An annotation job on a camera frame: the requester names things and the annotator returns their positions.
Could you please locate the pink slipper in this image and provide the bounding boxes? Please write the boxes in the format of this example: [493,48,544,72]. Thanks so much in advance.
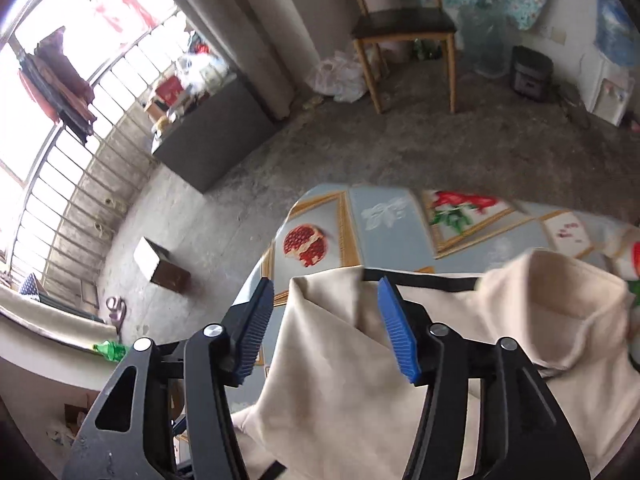
[105,296,128,333]

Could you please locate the metal window railing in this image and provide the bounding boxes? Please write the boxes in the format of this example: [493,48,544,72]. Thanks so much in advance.
[0,7,201,301]

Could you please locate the cream hooded jacket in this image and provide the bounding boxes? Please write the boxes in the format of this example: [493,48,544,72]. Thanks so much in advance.
[232,249,640,480]

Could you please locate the blue water jug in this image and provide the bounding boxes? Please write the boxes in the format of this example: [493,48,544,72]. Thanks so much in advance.
[595,0,636,66]

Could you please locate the grey curtain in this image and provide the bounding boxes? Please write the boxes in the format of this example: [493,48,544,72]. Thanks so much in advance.
[162,0,321,121]

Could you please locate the black trash bin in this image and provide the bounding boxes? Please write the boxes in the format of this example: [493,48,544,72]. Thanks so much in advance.
[509,45,555,103]

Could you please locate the dark red hanging clothes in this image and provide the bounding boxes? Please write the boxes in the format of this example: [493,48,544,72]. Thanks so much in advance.
[17,25,98,146]

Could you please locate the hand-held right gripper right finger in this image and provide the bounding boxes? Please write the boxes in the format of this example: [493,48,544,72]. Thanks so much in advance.
[377,276,593,480]

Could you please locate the wooden chair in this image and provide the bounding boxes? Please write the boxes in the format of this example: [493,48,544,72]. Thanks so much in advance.
[336,0,460,115]

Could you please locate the pink white hanging garment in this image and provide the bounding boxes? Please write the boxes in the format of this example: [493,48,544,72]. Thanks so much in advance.
[87,0,161,36]

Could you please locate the white bag with goods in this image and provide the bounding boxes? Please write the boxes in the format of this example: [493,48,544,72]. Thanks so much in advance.
[176,35,231,96]

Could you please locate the fruit print tablecloth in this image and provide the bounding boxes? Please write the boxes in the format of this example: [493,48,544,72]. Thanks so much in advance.
[235,182,640,411]

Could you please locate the green plastic bottle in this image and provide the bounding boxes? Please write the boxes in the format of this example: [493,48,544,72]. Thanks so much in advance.
[92,340,132,363]

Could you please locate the grey cabinet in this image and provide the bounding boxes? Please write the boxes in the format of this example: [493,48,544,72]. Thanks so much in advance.
[151,71,278,193]

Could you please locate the white water dispenser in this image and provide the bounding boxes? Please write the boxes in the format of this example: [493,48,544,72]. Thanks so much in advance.
[585,55,633,128]

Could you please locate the red box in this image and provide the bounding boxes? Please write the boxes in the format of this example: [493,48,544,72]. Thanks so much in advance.
[155,77,186,106]

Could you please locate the white plastic bag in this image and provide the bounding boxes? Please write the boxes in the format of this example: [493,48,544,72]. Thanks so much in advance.
[305,50,371,103]

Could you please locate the brown cardboard box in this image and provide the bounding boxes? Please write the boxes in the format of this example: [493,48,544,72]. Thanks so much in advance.
[133,236,192,291]

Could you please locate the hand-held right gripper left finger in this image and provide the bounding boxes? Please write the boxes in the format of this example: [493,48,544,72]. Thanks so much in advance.
[65,277,276,480]

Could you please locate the empty clear water jug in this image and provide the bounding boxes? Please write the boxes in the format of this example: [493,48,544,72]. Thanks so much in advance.
[457,7,511,78]

